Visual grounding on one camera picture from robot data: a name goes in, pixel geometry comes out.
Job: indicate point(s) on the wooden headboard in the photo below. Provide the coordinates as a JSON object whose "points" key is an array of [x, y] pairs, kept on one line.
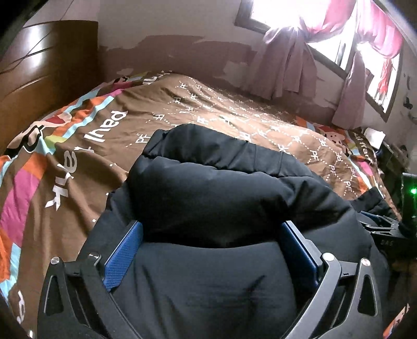
{"points": [[42, 71]]}

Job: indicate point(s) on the dark bedside table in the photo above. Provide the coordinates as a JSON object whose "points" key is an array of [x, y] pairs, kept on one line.
{"points": [[392, 169]]}

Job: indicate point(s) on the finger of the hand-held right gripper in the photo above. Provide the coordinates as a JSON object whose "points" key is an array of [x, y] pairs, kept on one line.
{"points": [[381, 223]]}

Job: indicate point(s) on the colourful printed blanket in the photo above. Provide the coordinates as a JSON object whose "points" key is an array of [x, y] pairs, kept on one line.
{"points": [[107, 137]]}

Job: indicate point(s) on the window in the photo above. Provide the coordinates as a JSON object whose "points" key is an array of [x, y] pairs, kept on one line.
{"points": [[277, 13]]}

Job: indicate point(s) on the black puffer jacket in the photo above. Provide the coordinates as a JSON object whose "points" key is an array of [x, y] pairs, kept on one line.
{"points": [[208, 195]]}

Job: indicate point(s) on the white paper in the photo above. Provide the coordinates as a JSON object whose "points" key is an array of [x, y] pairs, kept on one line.
{"points": [[374, 136]]}

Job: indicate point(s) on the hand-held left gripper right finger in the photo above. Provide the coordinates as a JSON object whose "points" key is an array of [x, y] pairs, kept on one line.
{"points": [[298, 254]]}

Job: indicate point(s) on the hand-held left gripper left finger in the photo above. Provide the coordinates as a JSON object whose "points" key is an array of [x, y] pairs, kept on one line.
{"points": [[125, 254]]}

